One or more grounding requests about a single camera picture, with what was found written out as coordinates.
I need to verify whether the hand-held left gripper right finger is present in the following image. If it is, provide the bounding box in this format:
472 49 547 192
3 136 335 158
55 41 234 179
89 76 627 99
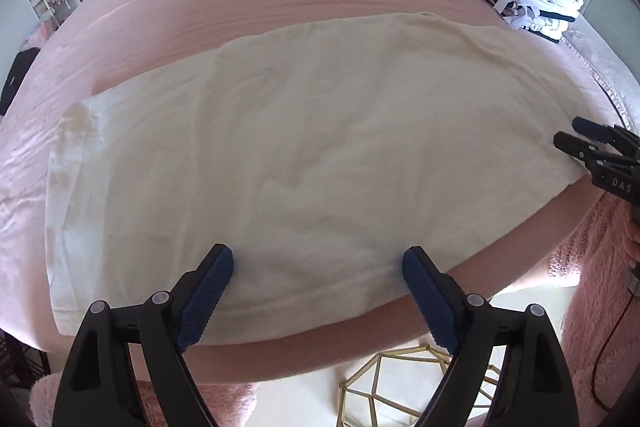
401 246 576 427

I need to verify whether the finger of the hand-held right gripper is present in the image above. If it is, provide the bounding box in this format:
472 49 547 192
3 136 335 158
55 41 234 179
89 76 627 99
553 132 626 172
572 117 633 148

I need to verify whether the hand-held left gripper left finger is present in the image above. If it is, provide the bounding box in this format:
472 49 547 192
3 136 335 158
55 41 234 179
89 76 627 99
51 243 235 427

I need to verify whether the cream shirt with pink sleeves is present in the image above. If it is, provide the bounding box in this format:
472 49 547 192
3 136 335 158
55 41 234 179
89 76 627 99
44 12 586 340

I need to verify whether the person's right hand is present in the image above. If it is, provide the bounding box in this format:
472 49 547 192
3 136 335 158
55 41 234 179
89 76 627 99
625 212 640 265

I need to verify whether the pale pink pillow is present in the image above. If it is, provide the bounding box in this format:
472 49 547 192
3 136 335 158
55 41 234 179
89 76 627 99
562 27 636 118

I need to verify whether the black bag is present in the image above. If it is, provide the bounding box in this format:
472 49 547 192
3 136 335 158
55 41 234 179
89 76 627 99
0 47 41 105

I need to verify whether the gold wire geometric basket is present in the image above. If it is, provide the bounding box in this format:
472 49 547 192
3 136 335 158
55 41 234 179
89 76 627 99
337 342 501 427

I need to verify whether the black wire rack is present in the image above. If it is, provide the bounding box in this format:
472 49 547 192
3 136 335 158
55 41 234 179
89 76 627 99
0 332 46 393

